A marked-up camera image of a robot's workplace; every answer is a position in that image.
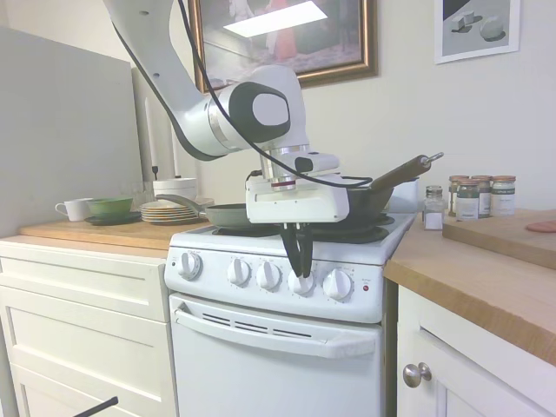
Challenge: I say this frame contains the gold framed painting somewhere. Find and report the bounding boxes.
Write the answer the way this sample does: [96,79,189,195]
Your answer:
[193,0,379,95]

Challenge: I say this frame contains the white burner knob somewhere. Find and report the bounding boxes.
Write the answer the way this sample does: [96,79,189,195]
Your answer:
[255,260,282,291]
[321,268,354,301]
[288,268,316,298]
[227,258,253,287]

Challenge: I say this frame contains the white ceramic cup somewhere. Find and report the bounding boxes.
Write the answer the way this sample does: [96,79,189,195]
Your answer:
[55,198,95,222]

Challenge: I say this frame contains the spice jar copper lid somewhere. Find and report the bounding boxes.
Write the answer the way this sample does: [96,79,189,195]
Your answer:
[471,175,493,218]
[448,175,470,217]

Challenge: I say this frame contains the white oven door handle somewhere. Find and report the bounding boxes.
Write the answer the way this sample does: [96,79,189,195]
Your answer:
[173,302,377,361]

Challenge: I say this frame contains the white canister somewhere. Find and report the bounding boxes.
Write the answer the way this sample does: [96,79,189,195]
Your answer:
[152,176,199,203]

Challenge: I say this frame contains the white bordered grey print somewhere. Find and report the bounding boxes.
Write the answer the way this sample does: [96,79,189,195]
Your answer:
[434,0,521,65]

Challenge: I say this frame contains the glass salt shaker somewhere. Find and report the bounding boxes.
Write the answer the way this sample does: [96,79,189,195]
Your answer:
[423,185,445,230]

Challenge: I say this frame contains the stack of beige plates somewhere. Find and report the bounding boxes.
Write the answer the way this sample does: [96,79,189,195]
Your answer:
[139,200,205,225]

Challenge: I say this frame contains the green ceramic bowl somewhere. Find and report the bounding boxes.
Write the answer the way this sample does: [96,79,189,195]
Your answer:
[85,196,135,220]

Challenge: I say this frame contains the dark saucer plate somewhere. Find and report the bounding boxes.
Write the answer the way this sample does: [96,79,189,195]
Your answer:
[83,211,142,226]

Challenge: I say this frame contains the spice jar green label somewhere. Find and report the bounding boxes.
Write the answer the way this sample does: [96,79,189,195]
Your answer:
[455,179,480,222]

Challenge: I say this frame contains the round metal cabinet knob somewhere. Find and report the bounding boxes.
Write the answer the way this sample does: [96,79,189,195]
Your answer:
[402,361,434,389]

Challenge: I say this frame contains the white door cabinet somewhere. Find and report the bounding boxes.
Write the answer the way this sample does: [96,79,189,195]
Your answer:
[395,284,556,417]

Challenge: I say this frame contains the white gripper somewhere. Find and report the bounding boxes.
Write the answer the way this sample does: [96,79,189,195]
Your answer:
[245,171,351,278]

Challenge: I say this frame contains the white electric stove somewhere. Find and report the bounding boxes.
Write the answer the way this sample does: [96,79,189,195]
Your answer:
[163,210,418,417]

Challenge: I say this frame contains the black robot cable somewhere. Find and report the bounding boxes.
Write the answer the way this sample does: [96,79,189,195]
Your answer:
[175,0,374,189]

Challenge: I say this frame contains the black skillet wooden handle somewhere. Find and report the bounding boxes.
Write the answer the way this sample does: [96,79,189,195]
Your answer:
[345,151,445,218]

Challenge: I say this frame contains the white oven temperature knob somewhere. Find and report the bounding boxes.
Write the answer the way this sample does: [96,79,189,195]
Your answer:
[177,250,204,280]

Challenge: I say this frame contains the grey-green small frying pan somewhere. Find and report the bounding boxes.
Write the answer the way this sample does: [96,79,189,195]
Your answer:
[156,194,249,229]

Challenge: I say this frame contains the large grey panel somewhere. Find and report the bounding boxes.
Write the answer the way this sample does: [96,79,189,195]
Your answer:
[0,25,144,242]

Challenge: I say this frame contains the thick wooden cutting board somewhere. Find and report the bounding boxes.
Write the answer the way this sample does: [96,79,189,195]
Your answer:
[441,212,556,270]

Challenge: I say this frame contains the white drawer cabinet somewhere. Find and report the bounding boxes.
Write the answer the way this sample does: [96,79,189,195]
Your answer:
[0,241,179,417]

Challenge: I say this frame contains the thin wooden board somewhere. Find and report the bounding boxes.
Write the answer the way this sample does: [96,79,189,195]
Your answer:
[19,216,214,252]

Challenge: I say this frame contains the spice jar white label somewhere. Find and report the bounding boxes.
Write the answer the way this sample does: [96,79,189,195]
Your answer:
[490,175,517,216]

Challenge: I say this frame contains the clear cut glass dish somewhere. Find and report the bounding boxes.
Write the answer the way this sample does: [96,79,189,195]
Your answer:
[119,181,156,204]

